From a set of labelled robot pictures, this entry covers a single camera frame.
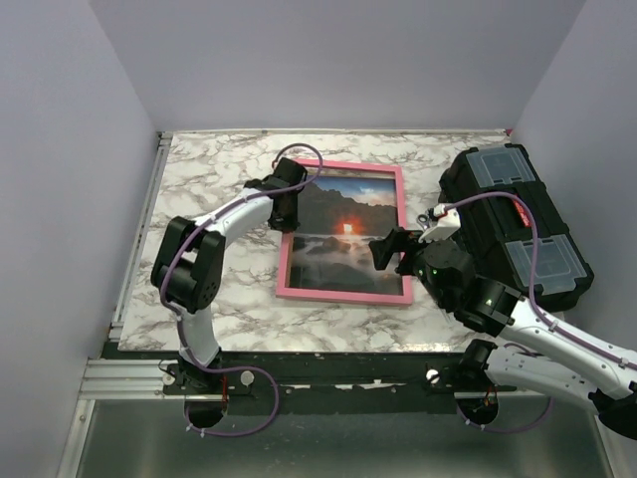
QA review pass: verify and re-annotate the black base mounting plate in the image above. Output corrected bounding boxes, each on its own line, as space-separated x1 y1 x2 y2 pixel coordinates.
163 352 494 415

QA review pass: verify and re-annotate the sunset landscape photo print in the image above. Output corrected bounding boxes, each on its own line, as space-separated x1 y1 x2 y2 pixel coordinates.
287 171 404 296

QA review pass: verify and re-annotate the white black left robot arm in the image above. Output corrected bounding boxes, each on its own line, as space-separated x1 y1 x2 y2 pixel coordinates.
150 157 308 393

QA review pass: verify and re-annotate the silver ratchet wrench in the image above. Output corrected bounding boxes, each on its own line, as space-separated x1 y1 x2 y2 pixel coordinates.
417 213 436 229

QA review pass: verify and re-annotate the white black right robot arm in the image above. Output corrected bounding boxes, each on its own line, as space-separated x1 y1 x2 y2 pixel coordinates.
369 228 636 439

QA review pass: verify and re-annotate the black plastic toolbox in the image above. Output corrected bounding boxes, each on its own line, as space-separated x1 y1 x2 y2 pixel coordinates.
439 143 594 313

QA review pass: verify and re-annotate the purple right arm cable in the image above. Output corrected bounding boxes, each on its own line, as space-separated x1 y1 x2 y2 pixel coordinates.
437 191 637 433

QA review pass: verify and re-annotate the aluminium extrusion rail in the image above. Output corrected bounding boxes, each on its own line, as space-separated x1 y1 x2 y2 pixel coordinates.
77 354 606 402

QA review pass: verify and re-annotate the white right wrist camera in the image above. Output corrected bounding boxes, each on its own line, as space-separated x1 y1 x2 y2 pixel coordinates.
417 203 461 243

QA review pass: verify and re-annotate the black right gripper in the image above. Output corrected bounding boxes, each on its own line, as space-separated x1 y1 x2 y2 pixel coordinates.
369 225 450 309

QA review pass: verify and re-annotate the pink picture frame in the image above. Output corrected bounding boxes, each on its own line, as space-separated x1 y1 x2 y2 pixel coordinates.
276 161 413 307

